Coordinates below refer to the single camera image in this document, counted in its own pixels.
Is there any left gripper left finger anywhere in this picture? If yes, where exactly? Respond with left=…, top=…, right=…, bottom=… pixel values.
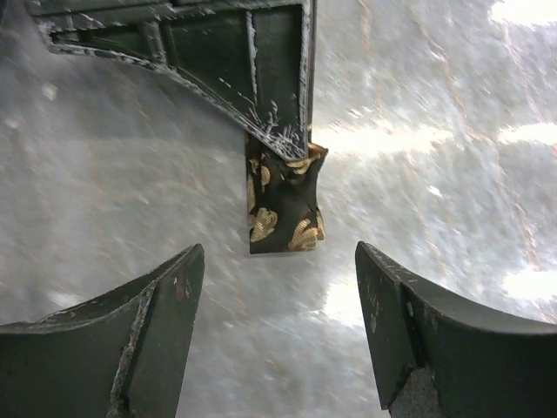
left=1, top=245, right=205, bottom=418

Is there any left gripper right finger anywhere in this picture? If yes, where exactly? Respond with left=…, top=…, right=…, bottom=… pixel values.
left=355, top=242, right=556, bottom=417

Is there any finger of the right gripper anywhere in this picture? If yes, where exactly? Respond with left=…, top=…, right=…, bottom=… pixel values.
left=25, top=0, right=317, bottom=161

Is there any dark floral necktie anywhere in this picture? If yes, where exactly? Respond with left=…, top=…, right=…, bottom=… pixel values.
left=245, top=135, right=328, bottom=254

